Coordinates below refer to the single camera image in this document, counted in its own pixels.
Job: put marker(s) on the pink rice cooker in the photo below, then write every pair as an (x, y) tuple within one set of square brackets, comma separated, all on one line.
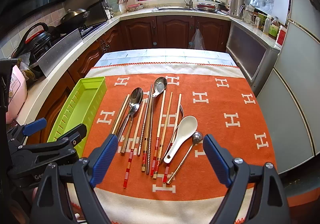
[(16, 88)]

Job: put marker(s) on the short steel soup spoon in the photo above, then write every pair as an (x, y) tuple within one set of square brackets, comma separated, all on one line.
[(160, 85)]

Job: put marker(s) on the white ceramic spoon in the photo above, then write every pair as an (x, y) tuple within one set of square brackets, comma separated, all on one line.
[(186, 127)]

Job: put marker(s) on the large steel spoon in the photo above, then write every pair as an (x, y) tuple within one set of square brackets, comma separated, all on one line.
[(136, 97)]

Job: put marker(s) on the grey refrigerator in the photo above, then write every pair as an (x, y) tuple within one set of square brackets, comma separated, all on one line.
[(295, 94)]

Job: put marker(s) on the red striped end chopstick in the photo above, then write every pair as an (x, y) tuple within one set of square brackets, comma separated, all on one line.
[(136, 136), (177, 111)]

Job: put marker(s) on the plain wooden chopstick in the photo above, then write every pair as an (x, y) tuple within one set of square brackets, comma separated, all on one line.
[(123, 114), (120, 114)]

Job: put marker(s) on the light blue table cover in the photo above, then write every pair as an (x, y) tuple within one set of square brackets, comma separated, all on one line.
[(170, 55)]

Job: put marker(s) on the hanging plastic bag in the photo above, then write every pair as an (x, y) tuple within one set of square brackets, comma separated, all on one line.
[(197, 40)]

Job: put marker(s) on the steel kitchen sink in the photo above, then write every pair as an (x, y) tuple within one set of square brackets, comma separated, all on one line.
[(172, 9)]

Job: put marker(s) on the red can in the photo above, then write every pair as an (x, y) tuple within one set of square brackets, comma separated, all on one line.
[(281, 36)]

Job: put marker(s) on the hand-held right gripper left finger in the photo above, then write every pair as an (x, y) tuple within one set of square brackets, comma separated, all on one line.
[(105, 159)]

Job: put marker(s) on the red patterned end chopstick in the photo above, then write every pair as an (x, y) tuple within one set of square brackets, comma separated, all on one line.
[(160, 119), (166, 119)]

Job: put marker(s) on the clear plastic bottle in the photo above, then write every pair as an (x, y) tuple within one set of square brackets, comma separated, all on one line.
[(267, 26)]

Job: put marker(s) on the brown wooden kitchen cabinets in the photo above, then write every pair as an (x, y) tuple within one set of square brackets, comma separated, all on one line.
[(172, 31)]

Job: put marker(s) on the small round steel spoon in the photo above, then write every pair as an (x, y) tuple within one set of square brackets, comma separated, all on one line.
[(197, 137)]

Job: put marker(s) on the steel cabinet with glass door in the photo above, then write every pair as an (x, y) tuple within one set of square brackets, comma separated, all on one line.
[(246, 51)]

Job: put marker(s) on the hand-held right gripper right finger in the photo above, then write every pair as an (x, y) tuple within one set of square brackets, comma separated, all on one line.
[(217, 161)]

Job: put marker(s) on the glass pitcher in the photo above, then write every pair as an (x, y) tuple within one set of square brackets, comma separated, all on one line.
[(248, 15)]

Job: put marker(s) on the small glass jar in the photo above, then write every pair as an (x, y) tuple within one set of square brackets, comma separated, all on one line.
[(257, 23)]

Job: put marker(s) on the green plastic utensil tray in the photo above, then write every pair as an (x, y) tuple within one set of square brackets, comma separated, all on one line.
[(82, 99)]

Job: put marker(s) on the black pressure cooker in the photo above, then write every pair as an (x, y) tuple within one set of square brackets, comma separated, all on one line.
[(40, 41)]

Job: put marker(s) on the steel electric kettle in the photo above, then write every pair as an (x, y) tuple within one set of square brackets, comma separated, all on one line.
[(236, 3)]

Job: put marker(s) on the white kitchen countertop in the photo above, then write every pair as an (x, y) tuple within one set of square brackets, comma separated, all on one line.
[(40, 94)]

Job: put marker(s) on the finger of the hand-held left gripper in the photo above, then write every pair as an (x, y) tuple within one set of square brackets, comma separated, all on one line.
[(35, 126), (62, 142)]

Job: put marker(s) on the dark chopstick with gold end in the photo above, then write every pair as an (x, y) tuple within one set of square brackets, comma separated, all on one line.
[(143, 164)]

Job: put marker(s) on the orange patterned blanket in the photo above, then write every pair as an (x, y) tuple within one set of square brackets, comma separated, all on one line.
[(225, 104)]

